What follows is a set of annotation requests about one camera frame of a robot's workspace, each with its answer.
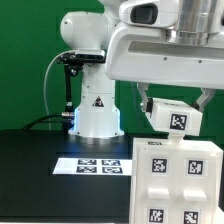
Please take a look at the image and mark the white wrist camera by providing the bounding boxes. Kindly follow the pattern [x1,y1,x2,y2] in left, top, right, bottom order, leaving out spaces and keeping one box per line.
[119,0,180,28]

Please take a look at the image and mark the white marker sheet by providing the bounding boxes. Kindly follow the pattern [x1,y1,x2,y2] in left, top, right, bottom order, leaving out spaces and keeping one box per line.
[53,158,132,176]

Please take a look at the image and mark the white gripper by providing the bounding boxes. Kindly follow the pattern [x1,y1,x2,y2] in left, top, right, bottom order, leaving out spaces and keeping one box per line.
[105,23,224,113]

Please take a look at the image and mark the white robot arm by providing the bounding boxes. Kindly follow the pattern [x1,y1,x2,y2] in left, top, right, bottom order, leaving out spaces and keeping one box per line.
[60,0,224,143]

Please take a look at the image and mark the white cabinet body box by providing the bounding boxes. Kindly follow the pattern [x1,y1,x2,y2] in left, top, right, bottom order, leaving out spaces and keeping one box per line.
[129,138,224,224]

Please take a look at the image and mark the black table cables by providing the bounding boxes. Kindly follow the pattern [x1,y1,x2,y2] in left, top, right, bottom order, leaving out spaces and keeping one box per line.
[22,49,79,132]

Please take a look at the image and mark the white cabinet top block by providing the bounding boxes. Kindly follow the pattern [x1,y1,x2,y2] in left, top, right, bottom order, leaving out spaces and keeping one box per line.
[145,98,203,136]

